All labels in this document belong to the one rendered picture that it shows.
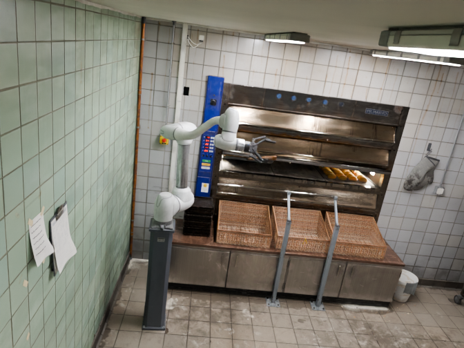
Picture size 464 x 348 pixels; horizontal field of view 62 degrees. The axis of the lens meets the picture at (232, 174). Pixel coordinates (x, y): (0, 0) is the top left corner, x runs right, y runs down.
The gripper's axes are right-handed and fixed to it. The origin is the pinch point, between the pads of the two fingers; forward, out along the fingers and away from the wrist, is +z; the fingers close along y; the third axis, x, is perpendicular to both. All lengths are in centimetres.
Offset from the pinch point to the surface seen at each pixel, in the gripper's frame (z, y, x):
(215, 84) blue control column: -53, -91, -93
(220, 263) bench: -15, 76, -146
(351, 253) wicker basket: 115, 43, -140
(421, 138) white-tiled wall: 172, -86, -116
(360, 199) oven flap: 128, -20, -159
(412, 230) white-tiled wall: 199, 1, -177
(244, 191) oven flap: -3, -4, -157
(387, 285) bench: 162, 69, -154
